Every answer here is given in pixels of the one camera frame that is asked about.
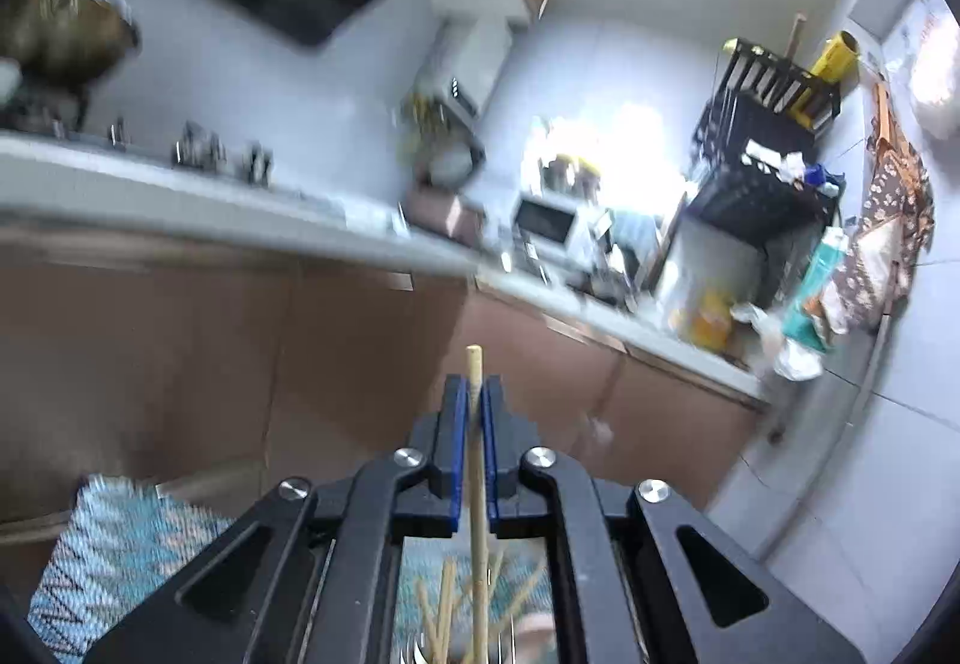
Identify wooden chopstick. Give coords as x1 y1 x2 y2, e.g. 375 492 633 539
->
466 344 490 664

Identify zigzag woven table mat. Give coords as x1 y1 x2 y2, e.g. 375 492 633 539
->
28 476 558 662

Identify lower brown cabinets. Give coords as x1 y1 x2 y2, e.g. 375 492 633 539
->
2 219 760 547

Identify white microwave oven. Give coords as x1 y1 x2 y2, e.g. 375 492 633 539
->
512 193 594 268

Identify rice cooker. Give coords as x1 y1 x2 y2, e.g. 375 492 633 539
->
400 127 487 248

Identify patterned hanging cloth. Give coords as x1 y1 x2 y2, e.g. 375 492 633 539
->
814 82 934 345

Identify white water heater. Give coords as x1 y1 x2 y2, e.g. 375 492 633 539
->
415 16 512 125

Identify black wall rack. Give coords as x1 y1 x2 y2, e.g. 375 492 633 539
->
685 37 847 305

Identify brass wok with handle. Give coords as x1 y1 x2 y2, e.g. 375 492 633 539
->
2 0 142 91

